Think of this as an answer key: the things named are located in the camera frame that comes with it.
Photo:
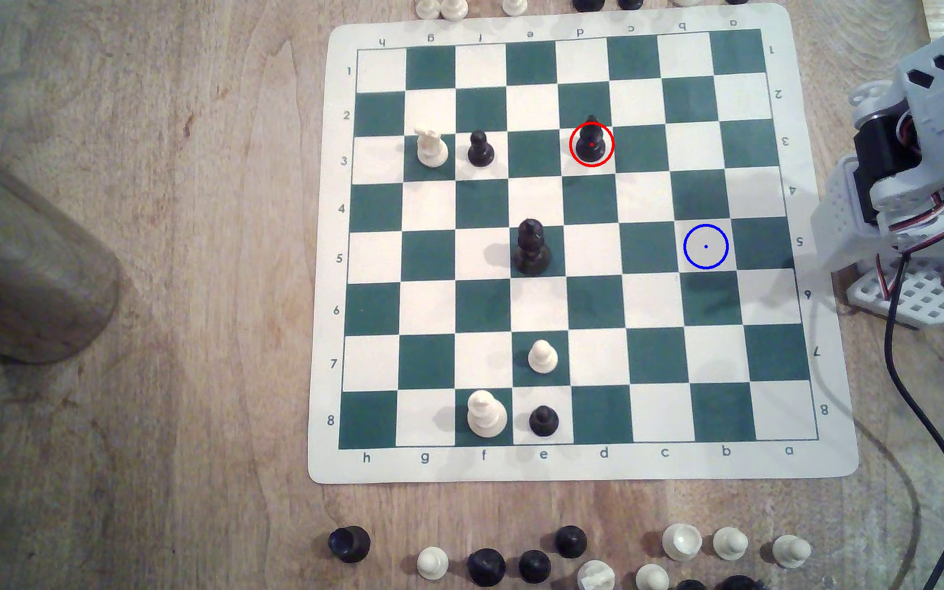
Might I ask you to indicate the black bishop chess piece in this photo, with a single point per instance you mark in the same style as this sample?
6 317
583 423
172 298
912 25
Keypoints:
592 146

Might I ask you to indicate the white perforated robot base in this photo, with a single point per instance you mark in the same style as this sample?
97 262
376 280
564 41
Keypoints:
923 301

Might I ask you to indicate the black queen chess piece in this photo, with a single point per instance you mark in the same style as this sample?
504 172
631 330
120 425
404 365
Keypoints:
532 250

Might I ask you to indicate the white pawn chess piece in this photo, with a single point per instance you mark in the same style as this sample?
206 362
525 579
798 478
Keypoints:
791 551
433 563
730 543
543 358

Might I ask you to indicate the white king chess piece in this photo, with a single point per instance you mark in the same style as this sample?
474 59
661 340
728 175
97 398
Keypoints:
486 414

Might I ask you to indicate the green white chess mat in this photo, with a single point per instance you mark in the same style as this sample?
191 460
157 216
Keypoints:
595 303

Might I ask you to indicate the black pawn chess piece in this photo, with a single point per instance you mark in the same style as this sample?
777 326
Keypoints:
543 421
481 152

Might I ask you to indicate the white knight chess piece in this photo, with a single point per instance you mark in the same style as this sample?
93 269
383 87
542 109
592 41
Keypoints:
432 149
596 577

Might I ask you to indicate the black rook chess piece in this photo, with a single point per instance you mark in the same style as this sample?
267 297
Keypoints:
349 544

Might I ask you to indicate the brown cylindrical tube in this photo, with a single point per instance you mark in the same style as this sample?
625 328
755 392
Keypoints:
21 270

